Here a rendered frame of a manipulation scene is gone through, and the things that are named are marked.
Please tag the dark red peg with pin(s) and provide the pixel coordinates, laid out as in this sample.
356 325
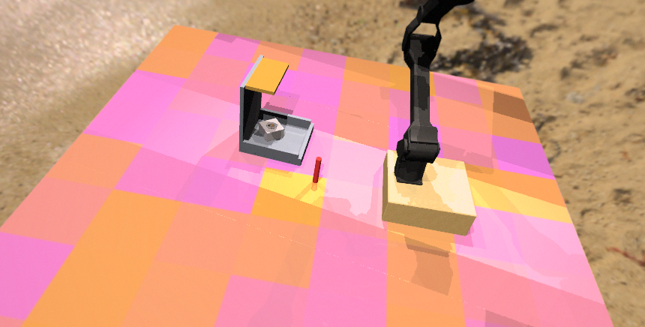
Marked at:
317 169

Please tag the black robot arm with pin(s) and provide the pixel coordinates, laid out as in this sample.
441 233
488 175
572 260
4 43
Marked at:
420 145

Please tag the white block with hole in top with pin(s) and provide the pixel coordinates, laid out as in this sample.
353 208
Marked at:
271 129

